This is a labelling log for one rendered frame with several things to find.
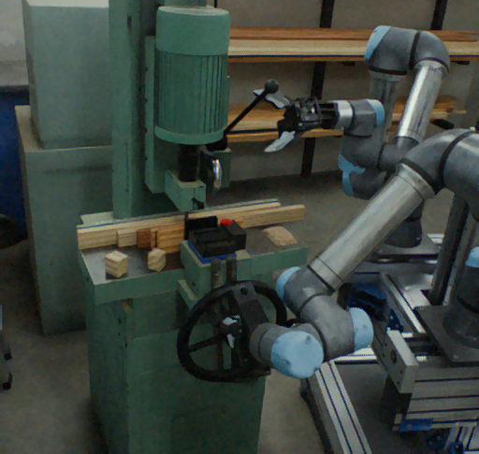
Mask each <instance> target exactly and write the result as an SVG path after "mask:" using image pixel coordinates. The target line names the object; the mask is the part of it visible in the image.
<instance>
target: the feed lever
mask: <svg viewBox="0 0 479 454"><path fill-rule="evenodd" d="M264 88H265V90H264V91H263V92H262V93H261V94H260V95H259V96H258V97H256V98H255V100H254V101H253V102H252V103H251V104H250V105H249V106H248V107H247V108H246V109H245V110H244V111H243V112H241V113H240V114H239V116H238V117H237V118H236V119H235V120H234V121H233V122H232V123H231V124H230V125H229V126H228V127H226V128H225V129H224V133H223V137H222V138H221V139H219V140H217V141H215V142H210V143H205V145H206V149H207V151H208V152H220V151H224V150H225V149H227V145H228V138H227V134H228V133H229V132H230V130H231V129H232V128H233V127H234V126H235V125H236V124H237V123H238V122H239V121H240V120H242V119H243V118H245V117H246V116H247V114H248V113H249V112H250V111H251V110H252V109H253V108H254V107H255V106H257V105H258V104H259V103H260V102H261V101H262V100H263V99H264V97H265V96H266V95H267V94H275V93H277V92H278V90H279V83H278V82H277V81H276V80H274V79H269V80H267V82H266V83H265V86H264Z"/></svg>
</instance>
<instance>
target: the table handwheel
mask: <svg viewBox="0 0 479 454"><path fill-rule="evenodd" d="M246 281H250V282H251V284H252V286H253V288H254V291H255V293H260V294H263V295H265V296H266V297H268V298H269V300H270V301H272V303H273V304H274V307H275V310H276V325H279V326H283V327H285V326H287V319H288V313H287V307H285V306H284V305H283V302H282V300H281V298H280V297H279V295H278V293H277V290H276V289H275V288H274V287H272V286H269V285H267V284H265V282H262V281H258V280H238V281H233V282H230V284H227V285H223V286H219V287H217V288H216V289H214V290H212V291H210V292H209V293H207V294H206V295H205V296H203V297H202V298H201V300H200V301H199V302H198V303H196V304H195V305H194V306H193V307H192V308H191V309H190V311H189V312H188V314H187V316H186V317H185V318H184V320H183V322H182V324H181V326H180V328H179V332H178V336H177V342H176V349H177V356H178V359H179V360H180V361H181V365H182V367H183V368H184V370H185V371H186V372H188V373H189V374H190V375H192V376H193V377H196V378H198V379H201V380H205V382H213V383H218V382H227V381H231V379H235V378H238V377H240V376H243V375H245V374H247V373H249V372H251V371H253V370H254V369H255V368H257V367H254V366H253V365H251V366H248V367H245V368H244V367H242V366H237V367H234V368H231V369H227V370H221V371H212V370H206V369H203V368H201V367H199V366H198V365H197V364H196V363H195V362H194V361H193V360H192V358H191V356H190V353H192V352H195V351H197V350H200V349H202V348H205V347H207V345H210V344H216V343H218V342H221V341H225V343H226V344H228V345H229V347H231V345H230V342H229V340H228V336H227V335H223V334H222V332H221V328H220V329H219V333H220V334H219V335H216V336H214V337H210V338H209V339H206V340H204V341H201V342H199V343H196V344H190V345H189V338H190V334H191V332H192V328H193V326H194V324H195V323H196V322H197V321H198V319H199V318H200V317H201V316H202V314H203V313H204V312H205V311H206V310H207V309H208V308H212V307H213V306H212V305H213V304H215V303H216V302H218V301H220V300H222V299H223V298H224V297H227V296H230V291H231V288H232V286H236V285H239V284H243V282H246ZM212 309H213V308H212ZM228 317H231V315H230V314H229V312H228V311H227V309H226V308H225V307H224V306H223V304H222V312H221V315H220V318H221V319H222V321H224V320H225V319H226V318H228ZM231 348H232V347H231Z"/></svg>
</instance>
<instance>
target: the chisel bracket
mask: <svg viewBox="0 0 479 454"><path fill-rule="evenodd" d="M165 194H166V195H168V196H169V197H170V199H171V200H172V201H173V202H174V204H175V205H176V206H177V207H178V210H179V211H180V212H190V211H199V208H198V207H197V206H196V204H195V203H194V202H193V201H192V198H195V199H198V200H199V201H203V202H204V203H205V199H206V185H205V184H204V183H203V182H201V181H200V180H199V179H198V178H196V180H195V181H194V182H183V181H180V180H178V169H177V168H173V169H165Z"/></svg>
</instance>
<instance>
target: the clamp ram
mask: <svg viewBox="0 0 479 454"><path fill-rule="evenodd" d="M211 227H218V217H217V216H216V215H215V216H208V217H200V218H193V219H186V220H184V240H185V241H189V231H191V230H193V229H194V230H197V229H204V228H211Z"/></svg>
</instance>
